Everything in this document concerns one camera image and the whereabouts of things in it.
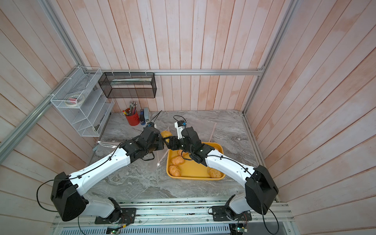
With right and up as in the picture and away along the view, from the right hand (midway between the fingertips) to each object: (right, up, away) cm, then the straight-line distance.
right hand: (166, 138), depth 78 cm
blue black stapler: (-23, +14, +33) cm, 43 cm away
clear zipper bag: (-2, -8, -3) cm, 9 cm away
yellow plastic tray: (+14, -21, +13) cm, 28 cm away
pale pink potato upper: (+6, -14, +10) cm, 18 cm away
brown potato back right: (+27, -20, +5) cm, 34 cm away
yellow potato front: (0, +3, -2) cm, 3 cm away
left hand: (-3, -3, +3) cm, 5 cm away
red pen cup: (-29, +12, +30) cm, 43 cm away
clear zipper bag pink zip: (-35, -4, +4) cm, 35 cm away
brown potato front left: (+4, -19, +6) cm, 21 cm away
